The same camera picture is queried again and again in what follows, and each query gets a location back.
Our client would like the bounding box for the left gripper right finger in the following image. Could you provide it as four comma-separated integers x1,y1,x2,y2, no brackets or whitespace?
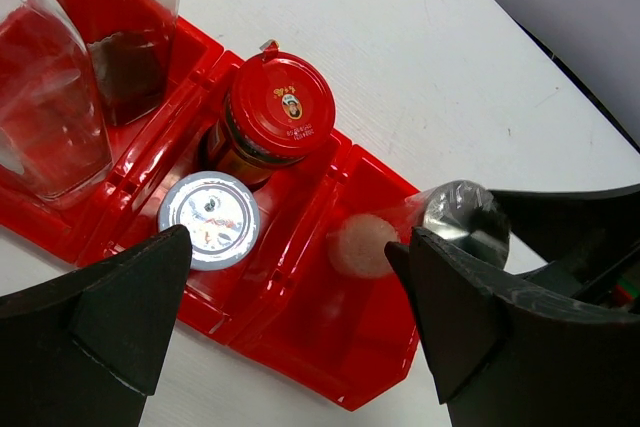
409,228,639,426

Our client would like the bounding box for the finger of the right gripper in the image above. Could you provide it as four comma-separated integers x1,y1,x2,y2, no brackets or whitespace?
491,184,639,297
384,242,412,292

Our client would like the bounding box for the red plastic organizer tray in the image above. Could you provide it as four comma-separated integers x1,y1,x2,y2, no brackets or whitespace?
1,19,418,411

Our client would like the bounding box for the clear jar with metal lid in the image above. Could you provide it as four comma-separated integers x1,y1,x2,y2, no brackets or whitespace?
327,180,511,279

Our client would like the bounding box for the small dark spice jar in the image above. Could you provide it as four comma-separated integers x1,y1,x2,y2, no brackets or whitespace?
157,171,261,272

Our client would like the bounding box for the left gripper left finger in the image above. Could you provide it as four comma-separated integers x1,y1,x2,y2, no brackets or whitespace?
1,225,192,426

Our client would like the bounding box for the red-capped brown sauce bottle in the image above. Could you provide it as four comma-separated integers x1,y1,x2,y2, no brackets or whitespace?
200,39,336,190

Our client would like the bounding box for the clear glass oil bottle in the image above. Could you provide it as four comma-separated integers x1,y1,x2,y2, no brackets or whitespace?
58,0,180,126

